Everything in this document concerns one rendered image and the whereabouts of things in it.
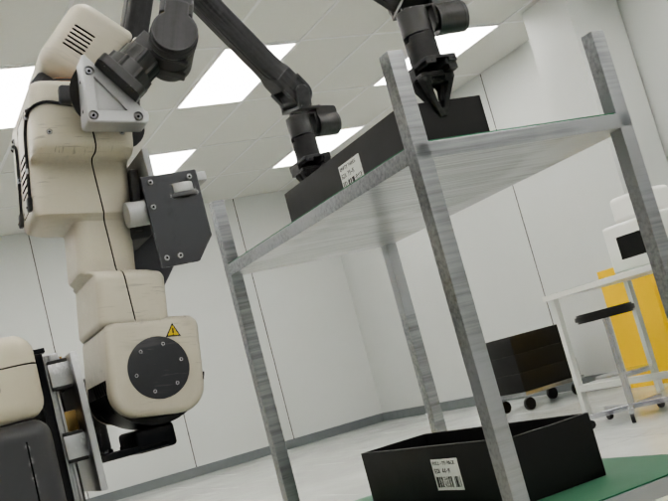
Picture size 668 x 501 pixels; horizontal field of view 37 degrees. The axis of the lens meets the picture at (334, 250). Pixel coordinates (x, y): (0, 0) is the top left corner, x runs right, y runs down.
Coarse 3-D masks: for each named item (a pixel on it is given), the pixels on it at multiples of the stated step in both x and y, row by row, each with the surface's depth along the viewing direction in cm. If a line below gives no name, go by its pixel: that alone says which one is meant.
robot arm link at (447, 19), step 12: (408, 0) 180; (420, 0) 181; (432, 0) 182; (444, 0) 183; (456, 0) 183; (396, 12) 183; (444, 12) 180; (456, 12) 181; (468, 12) 182; (444, 24) 180; (456, 24) 181; (468, 24) 183
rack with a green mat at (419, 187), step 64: (384, 64) 157; (512, 128) 163; (576, 128) 168; (384, 192) 173; (448, 192) 193; (640, 192) 171; (256, 256) 214; (320, 256) 239; (384, 256) 251; (448, 256) 151; (256, 384) 227; (512, 448) 148
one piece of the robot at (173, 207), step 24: (144, 168) 174; (144, 192) 170; (168, 192) 171; (192, 192) 173; (144, 216) 170; (168, 216) 170; (192, 216) 172; (144, 240) 178; (168, 240) 170; (192, 240) 171; (144, 264) 193; (168, 264) 169
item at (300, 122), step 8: (304, 112) 231; (312, 112) 232; (288, 120) 230; (296, 120) 229; (304, 120) 229; (312, 120) 233; (288, 128) 230; (296, 128) 229; (304, 128) 229; (312, 128) 230; (296, 136) 229
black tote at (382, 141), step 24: (384, 120) 181; (432, 120) 178; (456, 120) 180; (480, 120) 182; (360, 144) 191; (384, 144) 183; (336, 168) 201; (360, 168) 192; (288, 192) 224; (312, 192) 213; (336, 192) 203
